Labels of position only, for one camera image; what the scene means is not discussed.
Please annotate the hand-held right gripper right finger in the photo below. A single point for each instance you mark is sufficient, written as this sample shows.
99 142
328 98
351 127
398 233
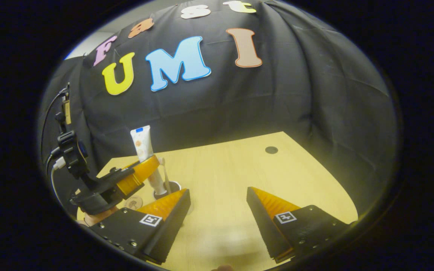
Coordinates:
264 226

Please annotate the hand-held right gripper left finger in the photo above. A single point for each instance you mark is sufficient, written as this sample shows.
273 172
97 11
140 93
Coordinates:
164 229

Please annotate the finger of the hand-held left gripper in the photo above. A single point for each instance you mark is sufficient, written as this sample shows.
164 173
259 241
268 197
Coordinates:
141 171

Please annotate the clear toothbrush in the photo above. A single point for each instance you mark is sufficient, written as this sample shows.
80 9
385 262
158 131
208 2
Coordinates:
165 173

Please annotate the white toothpaste tube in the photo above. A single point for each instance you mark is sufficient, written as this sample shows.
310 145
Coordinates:
142 145

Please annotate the wooden desktop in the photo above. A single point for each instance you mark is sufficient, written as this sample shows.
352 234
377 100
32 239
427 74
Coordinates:
224 177

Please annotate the black desk grommet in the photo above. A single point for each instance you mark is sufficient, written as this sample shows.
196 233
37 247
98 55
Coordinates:
271 149

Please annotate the black backdrop cloth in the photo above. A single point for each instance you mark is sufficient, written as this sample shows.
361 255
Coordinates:
277 94

